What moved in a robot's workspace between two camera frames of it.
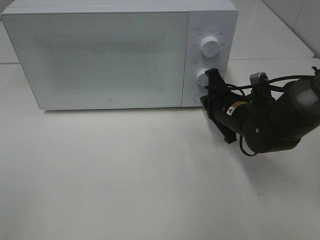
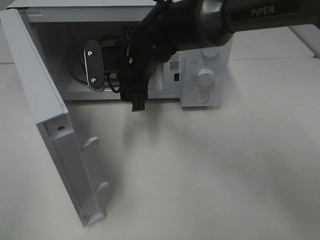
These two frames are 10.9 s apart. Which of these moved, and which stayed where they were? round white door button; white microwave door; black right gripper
Moved: black right gripper; white microwave door
Stayed: round white door button
